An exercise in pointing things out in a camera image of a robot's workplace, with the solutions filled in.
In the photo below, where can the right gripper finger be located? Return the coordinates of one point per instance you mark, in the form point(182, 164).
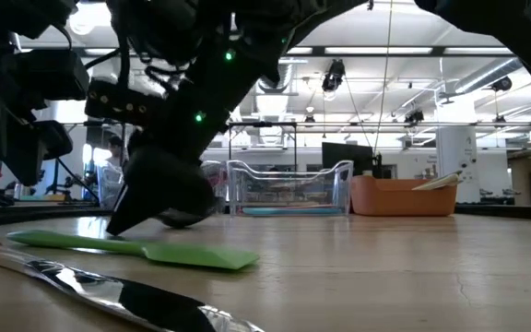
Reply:
point(168, 184)

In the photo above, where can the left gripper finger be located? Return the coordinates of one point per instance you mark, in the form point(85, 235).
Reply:
point(53, 140)
point(21, 161)

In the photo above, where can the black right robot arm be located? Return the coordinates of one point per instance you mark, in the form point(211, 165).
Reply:
point(500, 27)

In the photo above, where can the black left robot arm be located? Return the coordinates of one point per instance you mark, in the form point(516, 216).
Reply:
point(16, 18)

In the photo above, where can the clear plastic bin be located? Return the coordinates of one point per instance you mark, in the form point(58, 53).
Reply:
point(217, 184)
point(293, 184)

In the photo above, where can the person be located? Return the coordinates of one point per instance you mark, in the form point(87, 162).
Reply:
point(115, 150)

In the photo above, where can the green silicone spatula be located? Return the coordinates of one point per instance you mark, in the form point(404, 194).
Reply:
point(192, 255)

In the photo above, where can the black monitor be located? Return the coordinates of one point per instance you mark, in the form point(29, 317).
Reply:
point(344, 159)

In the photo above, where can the orange plastic bin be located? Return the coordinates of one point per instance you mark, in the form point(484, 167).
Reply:
point(399, 200)

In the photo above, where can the white column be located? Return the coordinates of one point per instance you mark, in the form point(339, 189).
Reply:
point(459, 157)

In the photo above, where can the black ceiling spotlight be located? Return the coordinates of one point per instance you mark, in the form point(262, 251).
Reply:
point(503, 84)

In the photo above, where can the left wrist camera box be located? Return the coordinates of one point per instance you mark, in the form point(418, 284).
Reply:
point(49, 74)

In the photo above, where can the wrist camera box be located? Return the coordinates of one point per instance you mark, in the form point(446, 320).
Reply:
point(49, 74)
point(122, 103)

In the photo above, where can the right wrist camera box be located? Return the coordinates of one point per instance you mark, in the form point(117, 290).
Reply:
point(122, 103)

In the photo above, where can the black overhead camera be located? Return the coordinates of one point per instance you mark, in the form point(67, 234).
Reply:
point(334, 76)

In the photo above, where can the black overhead frame bar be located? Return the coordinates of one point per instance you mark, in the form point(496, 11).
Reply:
point(438, 50)

